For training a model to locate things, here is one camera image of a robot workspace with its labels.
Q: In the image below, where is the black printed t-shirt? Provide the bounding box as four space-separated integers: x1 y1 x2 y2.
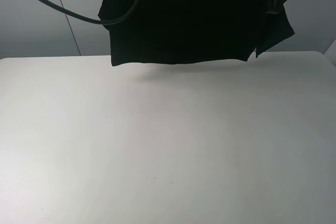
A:
98 0 294 66

